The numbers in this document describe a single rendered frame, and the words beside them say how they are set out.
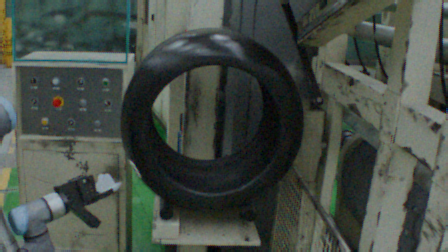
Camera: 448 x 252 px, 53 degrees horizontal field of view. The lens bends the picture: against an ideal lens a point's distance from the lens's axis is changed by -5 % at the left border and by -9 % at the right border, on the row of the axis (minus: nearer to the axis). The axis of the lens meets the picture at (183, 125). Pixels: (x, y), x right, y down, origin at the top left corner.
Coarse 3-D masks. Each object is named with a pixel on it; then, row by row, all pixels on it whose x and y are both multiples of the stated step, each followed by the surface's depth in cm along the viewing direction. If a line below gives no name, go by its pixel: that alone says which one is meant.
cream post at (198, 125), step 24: (192, 0) 172; (216, 0) 172; (192, 24) 174; (216, 24) 174; (192, 72) 179; (216, 72) 180; (192, 96) 182; (216, 96) 182; (192, 120) 185; (216, 120) 185; (192, 144) 187
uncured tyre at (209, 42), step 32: (192, 32) 151; (224, 32) 145; (160, 64) 142; (192, 64) 140; (224, 64) 140; (256, 64) 141; (128, 96) 146; (288, 96) 144; (128, 128) 147; (288, 128) 147; (160, 160) 177; (192, 160) 180; (224, 160) 180; (256, 160) 177; (288, 160) 150; (160, 192) 154; (192, 192) 152; (224, 192) 152; (256, 192) 153
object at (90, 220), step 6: (72, 204) 134; (78, 204) 135; (72, 210) 135; (78, 210) 134; (84, 210) 135; (78, 216) 137; (84, 216) 135; (90, 216) 136; (84, 222) 139; (90, 222) 136; (96, 222) 137; (96, 228) 138
